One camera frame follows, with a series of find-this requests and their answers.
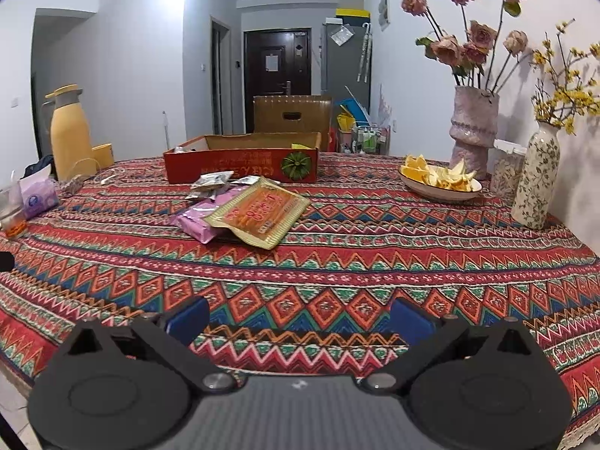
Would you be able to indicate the grey refrigerator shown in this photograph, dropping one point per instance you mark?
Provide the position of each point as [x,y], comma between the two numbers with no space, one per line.
[340,68]

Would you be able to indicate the white pole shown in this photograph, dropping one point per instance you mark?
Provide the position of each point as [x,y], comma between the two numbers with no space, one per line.
[165,131]

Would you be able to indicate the red cardboard box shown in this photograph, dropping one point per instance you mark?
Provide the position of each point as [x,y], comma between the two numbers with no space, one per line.
[234,166]

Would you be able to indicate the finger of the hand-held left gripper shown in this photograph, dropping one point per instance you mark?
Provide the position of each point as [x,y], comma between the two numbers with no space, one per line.
[5,261]

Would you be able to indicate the lime green snack packet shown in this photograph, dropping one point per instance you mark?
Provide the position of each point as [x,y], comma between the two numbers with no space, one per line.
[301,146]

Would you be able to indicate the pile of orange slices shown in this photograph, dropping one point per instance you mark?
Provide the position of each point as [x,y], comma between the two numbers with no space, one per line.
[438,176]

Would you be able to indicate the clear plastic bag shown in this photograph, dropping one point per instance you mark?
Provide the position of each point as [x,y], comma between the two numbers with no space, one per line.
[342,36]

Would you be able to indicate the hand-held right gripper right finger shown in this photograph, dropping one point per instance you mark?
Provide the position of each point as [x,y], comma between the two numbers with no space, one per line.
[410,321]

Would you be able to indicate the grey interior door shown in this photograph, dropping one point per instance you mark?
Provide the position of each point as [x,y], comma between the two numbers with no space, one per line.
[220,79]

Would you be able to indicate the bowl of orange slices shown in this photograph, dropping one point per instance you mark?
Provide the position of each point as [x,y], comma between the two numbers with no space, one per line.
[440,192]

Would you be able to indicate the clear glass cup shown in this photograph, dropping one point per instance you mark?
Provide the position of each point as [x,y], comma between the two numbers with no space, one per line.
[11,211]

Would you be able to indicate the patterned tablecloth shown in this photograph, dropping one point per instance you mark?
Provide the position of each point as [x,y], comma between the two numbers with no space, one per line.
[351,262]

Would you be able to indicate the dark entrance door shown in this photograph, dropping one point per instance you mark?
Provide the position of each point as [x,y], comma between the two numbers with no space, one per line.
[276,63]

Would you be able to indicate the wall poster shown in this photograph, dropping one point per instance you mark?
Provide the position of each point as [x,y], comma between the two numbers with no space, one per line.
[384,9]

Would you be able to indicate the yellow bag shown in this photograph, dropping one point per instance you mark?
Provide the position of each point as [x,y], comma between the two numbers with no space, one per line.
[346,123]

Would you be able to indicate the floral ceramic vase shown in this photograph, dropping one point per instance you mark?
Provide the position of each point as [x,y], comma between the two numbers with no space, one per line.
[536,178]

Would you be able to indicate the beige small packet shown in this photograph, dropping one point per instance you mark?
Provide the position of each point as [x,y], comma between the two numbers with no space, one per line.
[248,180]

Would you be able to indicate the yellow flower branches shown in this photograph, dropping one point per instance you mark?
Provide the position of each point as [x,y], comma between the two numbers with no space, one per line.
[567,93]

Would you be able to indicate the yellow box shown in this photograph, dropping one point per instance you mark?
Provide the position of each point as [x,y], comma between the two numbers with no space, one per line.
[352,13]

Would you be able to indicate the dark cloth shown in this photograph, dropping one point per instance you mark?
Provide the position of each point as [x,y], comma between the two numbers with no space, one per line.
[40,166]

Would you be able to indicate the purple tissue pack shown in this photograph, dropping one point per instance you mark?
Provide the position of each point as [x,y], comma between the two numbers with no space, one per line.
[40,194]

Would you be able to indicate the glass jar with white lid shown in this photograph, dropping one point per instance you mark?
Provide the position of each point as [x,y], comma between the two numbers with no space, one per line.
[506,168]

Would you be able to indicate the white folded umbrella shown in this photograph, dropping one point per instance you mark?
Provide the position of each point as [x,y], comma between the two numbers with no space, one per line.
[364,54]

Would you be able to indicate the blue folder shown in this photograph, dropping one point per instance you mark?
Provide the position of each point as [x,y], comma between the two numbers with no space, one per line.
[355,108]

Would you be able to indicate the dried rose bouquet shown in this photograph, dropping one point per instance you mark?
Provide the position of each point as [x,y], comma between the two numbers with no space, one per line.
[473,40]

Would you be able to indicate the yellow cup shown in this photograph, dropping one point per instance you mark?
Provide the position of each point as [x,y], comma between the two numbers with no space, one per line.
[103,155]

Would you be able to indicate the pink textured vase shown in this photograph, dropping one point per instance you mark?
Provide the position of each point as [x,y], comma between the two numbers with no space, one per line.
[473,126]

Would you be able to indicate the leopard print pouch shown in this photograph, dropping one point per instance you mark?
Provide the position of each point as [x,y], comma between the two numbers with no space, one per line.
[72,185]

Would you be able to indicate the yellow thermos jug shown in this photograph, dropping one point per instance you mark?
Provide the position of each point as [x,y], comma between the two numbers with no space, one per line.
[70,136]

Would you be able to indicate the purple snack packet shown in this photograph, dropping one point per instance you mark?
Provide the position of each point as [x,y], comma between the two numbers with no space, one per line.
[199,218]

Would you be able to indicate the gold red large snack packet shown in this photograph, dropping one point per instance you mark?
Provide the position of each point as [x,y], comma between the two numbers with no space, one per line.
[260,213]

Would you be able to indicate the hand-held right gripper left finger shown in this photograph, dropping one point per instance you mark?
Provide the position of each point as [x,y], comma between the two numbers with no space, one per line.
[187,321]

